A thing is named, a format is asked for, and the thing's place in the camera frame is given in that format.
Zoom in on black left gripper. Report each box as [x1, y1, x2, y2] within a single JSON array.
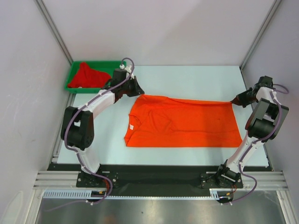
[[121, 76, 144, 98]]

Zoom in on orange t shirt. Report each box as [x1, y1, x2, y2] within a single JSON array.
[[124, 94, 242, 148]]

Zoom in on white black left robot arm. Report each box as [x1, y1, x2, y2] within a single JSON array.
[[60, 65, 144, 187]]

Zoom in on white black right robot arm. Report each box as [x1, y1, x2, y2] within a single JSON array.
[[215, 76, 289, 188]]

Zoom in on green plastic tray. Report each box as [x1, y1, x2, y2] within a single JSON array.
[[64, 61, 121, 94]]

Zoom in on red t shirt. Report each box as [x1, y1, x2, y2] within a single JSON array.
[[67, 62, 111, 88]]

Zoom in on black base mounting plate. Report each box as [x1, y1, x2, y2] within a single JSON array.
[[47, 163, 272, 196]]

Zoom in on aluminium front frame rail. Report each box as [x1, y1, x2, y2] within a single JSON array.
[[34, 171, 288, 191]]

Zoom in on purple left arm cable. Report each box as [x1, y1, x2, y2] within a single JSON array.
[[44, 57, 135, 212]]

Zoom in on right aluminium corner post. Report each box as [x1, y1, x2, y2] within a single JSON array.
[[239, 0, 283, 72]]

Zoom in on aluminium corner post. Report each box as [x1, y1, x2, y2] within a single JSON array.
[[239, 0, 283, 72], [34, 0, 73, 65]]

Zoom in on left aluminium corner post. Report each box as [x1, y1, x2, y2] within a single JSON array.
[[34, 0, 73, 65]]

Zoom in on grey slotted cable duct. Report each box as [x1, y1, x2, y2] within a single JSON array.
[[43, 189, 233, 201]]

